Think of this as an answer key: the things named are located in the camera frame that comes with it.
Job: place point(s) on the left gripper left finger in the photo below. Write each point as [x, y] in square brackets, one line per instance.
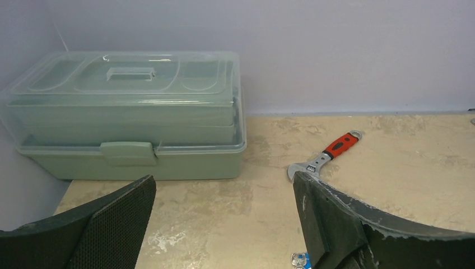
[104, 233]

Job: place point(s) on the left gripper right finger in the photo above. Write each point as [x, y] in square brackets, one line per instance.
[343, 232]

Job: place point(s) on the blue key tag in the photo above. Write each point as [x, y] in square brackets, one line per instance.
[300, 260]

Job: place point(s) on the green plastic toolbox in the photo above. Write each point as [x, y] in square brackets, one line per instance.
[123, 115]

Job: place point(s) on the red handled adjustable wrench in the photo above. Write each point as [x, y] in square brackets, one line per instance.
[333, 150]

